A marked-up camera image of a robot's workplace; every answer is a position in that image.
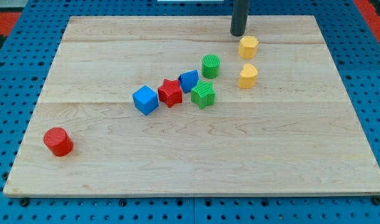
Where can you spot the green star block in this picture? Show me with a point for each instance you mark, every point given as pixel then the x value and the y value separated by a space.
pixel 203 94

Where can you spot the blue cube block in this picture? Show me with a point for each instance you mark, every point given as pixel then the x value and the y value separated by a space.
pixel 145 100

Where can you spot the green cylinder block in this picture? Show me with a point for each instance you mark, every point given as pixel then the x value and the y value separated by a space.
pixel 210 66

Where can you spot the yellow hexagon block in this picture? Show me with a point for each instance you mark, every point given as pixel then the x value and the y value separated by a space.
pixel 248 47

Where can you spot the blue pentagon block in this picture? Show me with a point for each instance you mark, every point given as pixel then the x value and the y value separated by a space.
pixel 188 80

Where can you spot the red cylinder block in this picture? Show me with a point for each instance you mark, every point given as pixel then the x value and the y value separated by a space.
pixel 58 141

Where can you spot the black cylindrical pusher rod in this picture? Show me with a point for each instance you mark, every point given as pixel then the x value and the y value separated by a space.
pixel 239 17

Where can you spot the red star block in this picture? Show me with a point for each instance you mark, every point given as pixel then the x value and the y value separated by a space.
pixel 170 92

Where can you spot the light wooden board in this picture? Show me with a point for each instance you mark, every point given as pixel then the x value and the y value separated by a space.
pixel 295 133

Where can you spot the yellow heart block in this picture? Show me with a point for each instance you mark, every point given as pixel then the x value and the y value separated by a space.
pixel 247 76

